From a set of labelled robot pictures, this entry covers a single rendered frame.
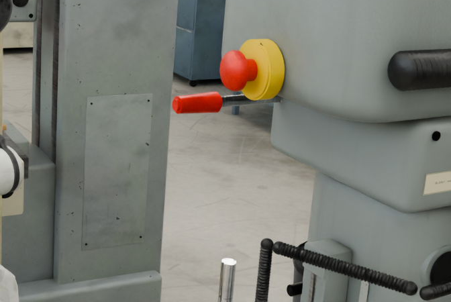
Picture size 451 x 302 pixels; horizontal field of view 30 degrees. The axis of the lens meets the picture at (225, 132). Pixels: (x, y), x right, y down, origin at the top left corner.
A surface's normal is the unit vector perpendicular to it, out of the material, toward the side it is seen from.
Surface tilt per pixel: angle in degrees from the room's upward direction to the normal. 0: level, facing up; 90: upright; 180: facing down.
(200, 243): 0
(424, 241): 90
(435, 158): 90
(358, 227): 90
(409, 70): 90
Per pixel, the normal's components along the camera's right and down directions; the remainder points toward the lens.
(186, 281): 0.08, -0.96
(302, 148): -0.84, 0.08
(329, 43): -0.65, 0.16
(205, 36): 0.54, 0.28
